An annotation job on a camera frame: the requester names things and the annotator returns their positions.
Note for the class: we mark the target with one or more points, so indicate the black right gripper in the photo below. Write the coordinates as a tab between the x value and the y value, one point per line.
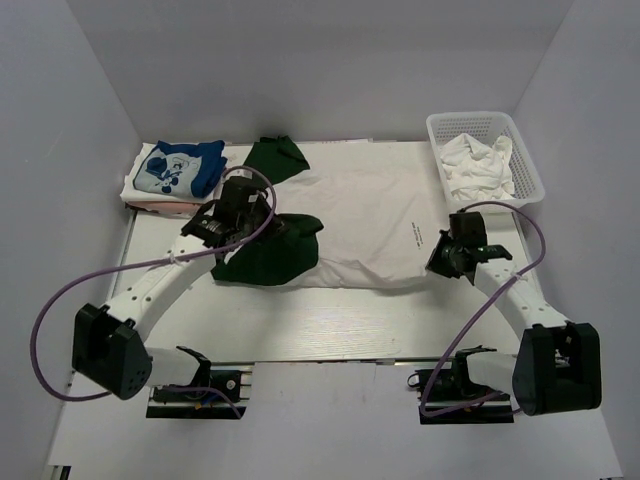
435	264

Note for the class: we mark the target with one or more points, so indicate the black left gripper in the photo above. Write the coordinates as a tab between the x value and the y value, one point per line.
268	217

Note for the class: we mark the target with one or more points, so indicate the blue Mickey Mouse shirt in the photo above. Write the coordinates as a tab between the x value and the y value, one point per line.
185	171

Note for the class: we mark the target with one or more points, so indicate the pink shirt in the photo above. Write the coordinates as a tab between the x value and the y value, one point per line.
166	208

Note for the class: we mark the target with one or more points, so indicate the white green Charlie Brown shirt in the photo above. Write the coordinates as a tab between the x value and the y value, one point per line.
356	215

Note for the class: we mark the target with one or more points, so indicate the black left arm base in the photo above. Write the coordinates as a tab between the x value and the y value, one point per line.
224	397

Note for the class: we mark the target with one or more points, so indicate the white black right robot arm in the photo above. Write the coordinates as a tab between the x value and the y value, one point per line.
557	367

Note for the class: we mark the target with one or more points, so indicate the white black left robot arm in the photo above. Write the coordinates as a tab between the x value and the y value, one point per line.
109	341

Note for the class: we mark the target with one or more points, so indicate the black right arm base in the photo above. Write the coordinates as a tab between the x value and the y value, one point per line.
455	400

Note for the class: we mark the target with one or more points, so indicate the white crumpled shirt in basket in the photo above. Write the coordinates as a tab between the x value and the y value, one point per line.
475	171

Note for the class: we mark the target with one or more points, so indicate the white plastic basket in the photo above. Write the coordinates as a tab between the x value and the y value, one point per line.
486	127

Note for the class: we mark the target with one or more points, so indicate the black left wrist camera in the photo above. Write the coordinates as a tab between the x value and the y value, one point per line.
241	195

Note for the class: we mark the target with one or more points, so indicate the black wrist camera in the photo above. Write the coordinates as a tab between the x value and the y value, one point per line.
241	195
468	229

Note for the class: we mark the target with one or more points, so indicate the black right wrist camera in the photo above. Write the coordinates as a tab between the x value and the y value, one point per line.
468	229

